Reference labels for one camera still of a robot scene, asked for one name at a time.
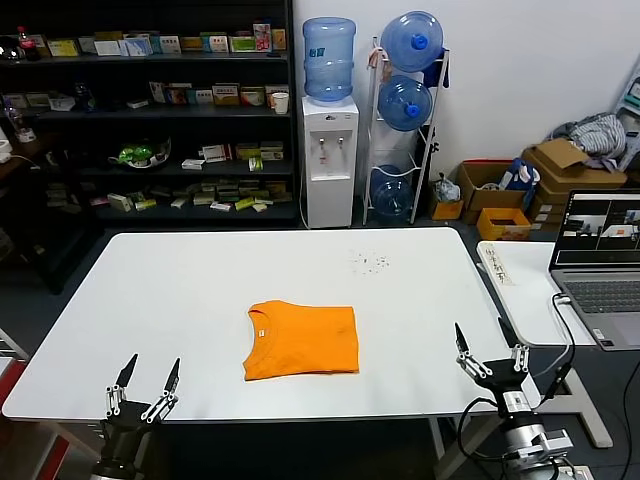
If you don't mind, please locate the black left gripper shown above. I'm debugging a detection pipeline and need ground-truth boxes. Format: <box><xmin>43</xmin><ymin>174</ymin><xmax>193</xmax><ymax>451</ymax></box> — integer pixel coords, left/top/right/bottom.
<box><xmin>101</xmin><ymin>353</ymin><xmax>182</xmax><ymax>470</ymax></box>

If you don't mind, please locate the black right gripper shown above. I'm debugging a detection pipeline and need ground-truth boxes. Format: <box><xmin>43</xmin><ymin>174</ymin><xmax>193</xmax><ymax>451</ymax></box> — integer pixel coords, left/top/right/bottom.
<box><xmin>453</xmin><ymin>315</ymin><xmax>540</xmax><ymax>400</ymax></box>

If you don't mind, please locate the orange t-shirt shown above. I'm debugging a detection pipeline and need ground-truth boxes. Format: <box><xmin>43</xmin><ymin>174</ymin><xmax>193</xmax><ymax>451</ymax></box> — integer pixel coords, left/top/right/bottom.
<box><xmin>243</xmin><ymin>299</ymin><xmax>362</xmax><ymax>383</ymax></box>

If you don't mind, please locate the grey striped clothes pile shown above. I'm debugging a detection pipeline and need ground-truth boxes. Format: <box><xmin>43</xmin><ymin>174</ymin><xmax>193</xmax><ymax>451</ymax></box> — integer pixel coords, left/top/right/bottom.
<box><xmin>550</xmin><ymin>112</ymin><xmax>627</xmax><ymax>166</ymax></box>

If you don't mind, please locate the small white side table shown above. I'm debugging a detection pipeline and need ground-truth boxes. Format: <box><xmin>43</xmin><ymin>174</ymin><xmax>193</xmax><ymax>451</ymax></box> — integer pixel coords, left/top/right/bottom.
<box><xmin>477</xmin><ymin>240</ymin><xmax>615</xmax><ymax>449</ymax></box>

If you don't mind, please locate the white power strip with writing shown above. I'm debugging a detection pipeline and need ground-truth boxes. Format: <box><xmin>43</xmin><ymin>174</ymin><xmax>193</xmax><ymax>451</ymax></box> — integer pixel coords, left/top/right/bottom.
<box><xmin>478</xmin><ymin>243</ymin><xmax>516</xmax><ymax>289</ymax></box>

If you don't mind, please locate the grey laptop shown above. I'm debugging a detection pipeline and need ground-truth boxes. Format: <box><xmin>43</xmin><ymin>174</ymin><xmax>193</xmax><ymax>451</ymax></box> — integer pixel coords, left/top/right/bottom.
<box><xmin>548</xmin><ymin>188</ymin><xmax>640</xmax><ymax>352</ymax></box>

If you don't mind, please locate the orange yellow open box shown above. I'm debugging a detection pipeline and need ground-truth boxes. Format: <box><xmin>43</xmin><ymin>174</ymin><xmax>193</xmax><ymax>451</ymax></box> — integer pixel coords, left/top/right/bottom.
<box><xmin>475</xmin><ymin>206</ymin><xmax>532</xmax><ymax>242</ymax></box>

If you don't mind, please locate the large white work table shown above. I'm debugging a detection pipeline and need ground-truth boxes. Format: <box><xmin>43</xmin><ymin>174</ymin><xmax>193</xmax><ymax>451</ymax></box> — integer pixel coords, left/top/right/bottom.
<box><xmin>2</xmin><ymin>227</ymin><xmax>543</xmax><ymax>459</ymax></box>

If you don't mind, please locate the small yellow box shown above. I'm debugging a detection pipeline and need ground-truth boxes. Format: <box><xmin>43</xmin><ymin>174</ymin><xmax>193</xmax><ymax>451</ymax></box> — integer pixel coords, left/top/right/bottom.
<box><xmin>429</xmin><ymin>198</ymin><xmax>464</xmax><ymax>221</ymax></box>

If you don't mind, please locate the red-rimmed open cardboard box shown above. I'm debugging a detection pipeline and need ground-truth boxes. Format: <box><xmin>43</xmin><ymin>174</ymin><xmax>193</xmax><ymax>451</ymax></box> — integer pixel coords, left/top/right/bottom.
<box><xmin>455</xmin><ymin>159</ymin><xmax>527</xmax><ymax>226</ymax></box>

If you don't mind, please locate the closed brown cardboard box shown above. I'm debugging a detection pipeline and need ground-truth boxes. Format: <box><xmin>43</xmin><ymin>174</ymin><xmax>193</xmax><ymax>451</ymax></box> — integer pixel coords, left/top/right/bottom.
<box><xmin>528</xmin><ymin>180</ymin><xmax>627</xmax><ymax>232</ymax></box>

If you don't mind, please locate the grey plastic bag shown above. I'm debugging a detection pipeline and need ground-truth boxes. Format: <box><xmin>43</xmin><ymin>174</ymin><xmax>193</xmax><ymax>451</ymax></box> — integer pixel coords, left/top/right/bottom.
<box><xmin>430</xmin><ymin>171</ymin><xmax>461</xmax><ymax>203</ymax></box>

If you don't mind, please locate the white metal jug rack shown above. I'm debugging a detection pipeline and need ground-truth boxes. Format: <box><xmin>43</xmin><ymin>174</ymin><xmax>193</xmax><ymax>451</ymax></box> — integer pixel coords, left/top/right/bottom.
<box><xmin>361</xmin><ymin>34</ymin><xmax>450</xmax><ymax>226</ymax></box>

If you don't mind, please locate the blue white plush toy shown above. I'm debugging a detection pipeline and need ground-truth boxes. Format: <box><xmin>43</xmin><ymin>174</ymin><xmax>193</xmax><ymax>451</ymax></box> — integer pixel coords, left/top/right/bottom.
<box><xmin>500</xmin><ymin>156</ymin><xmax>541</xmax><ymax>208</ymax></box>

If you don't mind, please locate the open brown cardboard box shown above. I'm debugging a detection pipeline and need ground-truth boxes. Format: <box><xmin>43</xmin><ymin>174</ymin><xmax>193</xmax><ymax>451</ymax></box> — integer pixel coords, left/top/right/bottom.
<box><xmin>520</xmin><ymin>138</ymin><xmax>628</xmax><ymax>188</ymax></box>

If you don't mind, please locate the black stand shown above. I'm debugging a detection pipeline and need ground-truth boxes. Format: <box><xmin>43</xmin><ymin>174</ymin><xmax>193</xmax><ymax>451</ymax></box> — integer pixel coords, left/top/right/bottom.
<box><xmin>425</xmin><ymin>126</ymin><xmax>441</xmax><ymax>168</ymax></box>

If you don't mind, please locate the white water dispenser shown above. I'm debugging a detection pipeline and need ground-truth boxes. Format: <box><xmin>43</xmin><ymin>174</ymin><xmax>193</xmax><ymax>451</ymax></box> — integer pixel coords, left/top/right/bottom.
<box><xmin>300</xmin><ymin>95</ymin><xmax>360</xmax><ymax>229</ymax></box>

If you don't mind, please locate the bowl with green fruit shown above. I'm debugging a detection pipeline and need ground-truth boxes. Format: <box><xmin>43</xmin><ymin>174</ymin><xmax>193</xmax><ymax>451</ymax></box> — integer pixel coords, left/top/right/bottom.
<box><xmin>107</xmin><ymin>136</ymin><xmax>172</xmax><ymax>171</ymax></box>

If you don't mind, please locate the red white medicine box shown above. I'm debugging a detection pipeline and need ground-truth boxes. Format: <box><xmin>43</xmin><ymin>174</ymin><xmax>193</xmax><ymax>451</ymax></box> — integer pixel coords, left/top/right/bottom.
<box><xmin>198</xmin><ymin>143</ymin><xmax>233</xmax><ymax>162</ymax></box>

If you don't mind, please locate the black shelf unit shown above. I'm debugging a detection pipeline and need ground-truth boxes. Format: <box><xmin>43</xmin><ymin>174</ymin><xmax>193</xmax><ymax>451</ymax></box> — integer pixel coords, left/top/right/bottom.
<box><xmin>0</xmin><ymin>0</ymin><xmax>300</xmax><ymax>295</ymax></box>

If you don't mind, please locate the dark blue hanging cloth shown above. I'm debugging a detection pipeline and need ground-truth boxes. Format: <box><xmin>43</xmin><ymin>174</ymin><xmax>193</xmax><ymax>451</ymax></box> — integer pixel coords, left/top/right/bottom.
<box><xmin>422</xmin><ymin>47</ymin><xmax>451</xmax><ymax>90</ymax></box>

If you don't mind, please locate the pale plastic rack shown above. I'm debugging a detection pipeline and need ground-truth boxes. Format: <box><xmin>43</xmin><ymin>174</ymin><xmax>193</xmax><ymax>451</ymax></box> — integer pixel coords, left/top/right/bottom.
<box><xmin>615</xmin><ymin>64</ymin><xmax>640</xmax><ymax>151</ymax></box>

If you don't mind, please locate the pink hanging cloth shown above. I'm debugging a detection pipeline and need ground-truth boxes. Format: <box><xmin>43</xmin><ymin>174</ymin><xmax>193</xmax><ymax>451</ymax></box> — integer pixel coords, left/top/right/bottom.
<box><xmin>367</xmin><ymin>46</ymin><xmax>392</xmax><ymax>81</ymax></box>

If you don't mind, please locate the labelled blue water jug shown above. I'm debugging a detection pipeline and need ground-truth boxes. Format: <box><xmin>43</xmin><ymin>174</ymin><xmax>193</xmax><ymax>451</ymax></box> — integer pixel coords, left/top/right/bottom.
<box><xmin>302</xmin><ymin>16</ymin><xmax>358</xmax><ymax>107</ymax></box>

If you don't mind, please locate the blue white carton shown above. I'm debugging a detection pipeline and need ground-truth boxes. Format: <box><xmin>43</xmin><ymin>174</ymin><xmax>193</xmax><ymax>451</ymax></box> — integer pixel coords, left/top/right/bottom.
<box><xmin>120</xmin><ymin>33</ymin><xmax>152</xmax><ymax>57</ymax></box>

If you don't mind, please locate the yellow medicine box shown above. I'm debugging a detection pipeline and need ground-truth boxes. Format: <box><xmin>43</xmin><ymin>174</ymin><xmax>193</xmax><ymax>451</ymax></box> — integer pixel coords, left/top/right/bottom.
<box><xmin>46</xmin><ymin>38</ymin><xmax>80</xmax><ymax>57</ymax></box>

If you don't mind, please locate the green white medicine box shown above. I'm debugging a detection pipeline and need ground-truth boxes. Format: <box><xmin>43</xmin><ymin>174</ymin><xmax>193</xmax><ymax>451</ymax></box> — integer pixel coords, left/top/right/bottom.
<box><xmin>200</xmin><ymin>32</ymin><xmax>230</xmax><ymax>53</ymax></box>

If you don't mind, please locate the cola bottle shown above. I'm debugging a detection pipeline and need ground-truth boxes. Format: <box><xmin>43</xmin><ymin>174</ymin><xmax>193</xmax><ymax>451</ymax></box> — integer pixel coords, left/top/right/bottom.
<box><xmin>16</xmin><ymin>25</ymin><xmax>42</xmax><ymax>62</ymax></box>

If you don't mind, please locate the tall pink carton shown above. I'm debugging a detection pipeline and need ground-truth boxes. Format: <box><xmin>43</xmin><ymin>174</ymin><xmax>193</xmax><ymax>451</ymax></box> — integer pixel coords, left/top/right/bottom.
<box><xmin>252</xmin><ymin>21</ymin><xmax>273</xmax><ymax>52</ymax></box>

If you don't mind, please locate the black adapter cable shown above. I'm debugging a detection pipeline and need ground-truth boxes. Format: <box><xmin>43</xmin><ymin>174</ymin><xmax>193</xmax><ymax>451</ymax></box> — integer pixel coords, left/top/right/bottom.
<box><xmin>542</xmin><ymin>292</ymin><xmax>577</xmax><ymax>401</ymax></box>

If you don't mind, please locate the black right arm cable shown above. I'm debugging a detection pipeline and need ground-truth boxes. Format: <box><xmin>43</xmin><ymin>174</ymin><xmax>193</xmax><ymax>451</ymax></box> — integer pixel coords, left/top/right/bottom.
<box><xmin>457</xmin><ymin>397</ymin><xmax>504</xmax><ymax>459</ymax></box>

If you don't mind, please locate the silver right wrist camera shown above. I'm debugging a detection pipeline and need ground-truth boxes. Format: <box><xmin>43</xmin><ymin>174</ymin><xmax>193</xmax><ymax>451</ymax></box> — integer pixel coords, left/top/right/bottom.
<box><xmin>529</xmin><ymin>428</ymin><xmax>575</xmax><ymax>461</ymax></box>

